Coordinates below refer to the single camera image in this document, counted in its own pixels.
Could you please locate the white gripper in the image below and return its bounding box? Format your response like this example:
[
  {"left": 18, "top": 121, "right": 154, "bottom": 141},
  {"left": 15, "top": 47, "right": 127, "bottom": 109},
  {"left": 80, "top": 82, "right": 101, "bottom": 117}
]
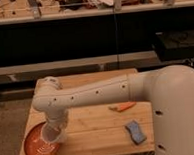
[{"left": 39, "top": 116, "right": 69, "bottom": 146}]

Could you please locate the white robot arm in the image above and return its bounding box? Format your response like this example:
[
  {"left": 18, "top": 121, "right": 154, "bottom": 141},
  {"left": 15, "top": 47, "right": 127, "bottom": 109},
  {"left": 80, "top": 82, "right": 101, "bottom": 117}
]
[{"left": 32, "top": 65, "right": 194, "bottom": 155}]

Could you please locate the wooden table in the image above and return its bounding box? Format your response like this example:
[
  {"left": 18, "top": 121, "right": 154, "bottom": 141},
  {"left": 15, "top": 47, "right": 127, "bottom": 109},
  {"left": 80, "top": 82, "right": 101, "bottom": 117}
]
[{"left": 10, "top": 66, "right": 157, "bottom": 155}]

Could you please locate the orange carrot toy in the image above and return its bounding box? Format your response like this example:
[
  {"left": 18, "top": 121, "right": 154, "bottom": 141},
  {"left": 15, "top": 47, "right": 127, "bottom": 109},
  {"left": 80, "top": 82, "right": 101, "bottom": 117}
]
[{"left": 109, "top": 101, "right": 136, "bottom": 113}]

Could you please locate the blue sponge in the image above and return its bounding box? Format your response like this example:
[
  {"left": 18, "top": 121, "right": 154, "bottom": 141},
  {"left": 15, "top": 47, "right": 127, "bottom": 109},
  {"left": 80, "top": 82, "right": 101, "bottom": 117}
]
[{"left": 125, "top": 120, "right": 147, "bottom": 144}]

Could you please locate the long shelf bench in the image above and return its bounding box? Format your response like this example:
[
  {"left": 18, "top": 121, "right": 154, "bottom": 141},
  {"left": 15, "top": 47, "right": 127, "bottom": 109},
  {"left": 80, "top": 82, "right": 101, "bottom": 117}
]
[{"left": 0, "top": 0, "right": 194, "bottom": 26}]

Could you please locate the black bin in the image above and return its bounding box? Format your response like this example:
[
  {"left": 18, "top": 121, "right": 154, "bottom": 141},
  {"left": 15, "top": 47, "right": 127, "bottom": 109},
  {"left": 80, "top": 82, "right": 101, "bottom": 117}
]
[{"left": 152, "top": 29, "right": 194, "bottom": 61}]

